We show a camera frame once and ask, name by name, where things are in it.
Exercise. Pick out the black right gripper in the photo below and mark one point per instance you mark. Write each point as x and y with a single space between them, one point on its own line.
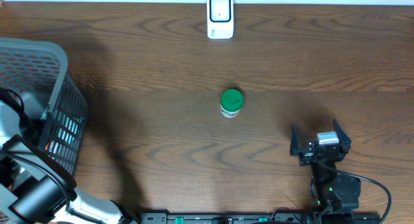
305 157

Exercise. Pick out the green lid white jar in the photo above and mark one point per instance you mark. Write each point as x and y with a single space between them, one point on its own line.
232 101

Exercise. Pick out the teal wet wipes pack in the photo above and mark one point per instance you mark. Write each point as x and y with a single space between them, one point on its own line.
65 133

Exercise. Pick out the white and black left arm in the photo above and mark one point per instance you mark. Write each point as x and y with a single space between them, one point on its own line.
34 187

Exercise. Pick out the white barcode scanner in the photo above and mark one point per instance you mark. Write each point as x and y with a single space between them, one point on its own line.
220 19

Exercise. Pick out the grey plastic basket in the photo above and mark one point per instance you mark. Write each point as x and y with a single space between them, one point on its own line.
43 119

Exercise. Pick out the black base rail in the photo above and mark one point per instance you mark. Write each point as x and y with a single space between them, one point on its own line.
280 217

